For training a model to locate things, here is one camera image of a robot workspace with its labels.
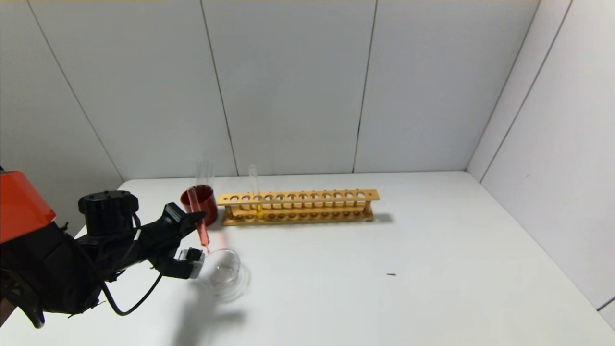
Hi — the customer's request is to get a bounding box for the test tube with yellow pigment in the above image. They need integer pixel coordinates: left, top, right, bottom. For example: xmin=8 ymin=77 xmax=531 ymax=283
xmin=247 ymin=165 xmax=265 ymax=220

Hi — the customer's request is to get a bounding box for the test tube with red pigment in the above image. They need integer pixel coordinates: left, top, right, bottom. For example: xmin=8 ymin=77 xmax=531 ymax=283
xmin=187 ymin=187 xmax=212 ymax=253

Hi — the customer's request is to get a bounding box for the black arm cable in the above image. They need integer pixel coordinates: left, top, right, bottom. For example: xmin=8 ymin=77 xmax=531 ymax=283
xmin=98 ymin=272 xmax=164 ymax=317

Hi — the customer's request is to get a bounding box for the clear glass bowl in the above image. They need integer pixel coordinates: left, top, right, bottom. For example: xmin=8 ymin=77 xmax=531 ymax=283
xmin=197 ymin=248 xmax=251 ymax=301

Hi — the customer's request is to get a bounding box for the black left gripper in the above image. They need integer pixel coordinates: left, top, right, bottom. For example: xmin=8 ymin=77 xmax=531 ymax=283
xmin=137 ymin=202 xmax=207 ymax=259

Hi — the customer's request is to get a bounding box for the red plastic cup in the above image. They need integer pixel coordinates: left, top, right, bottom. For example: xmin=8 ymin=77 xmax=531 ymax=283
xmin=181 ymin=185 xmax=219 ymax=228

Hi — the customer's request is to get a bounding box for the wooden test tube rack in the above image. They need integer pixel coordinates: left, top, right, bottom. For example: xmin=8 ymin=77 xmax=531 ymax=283
xmin=217 ymin=189 xmax=380 ymax=226

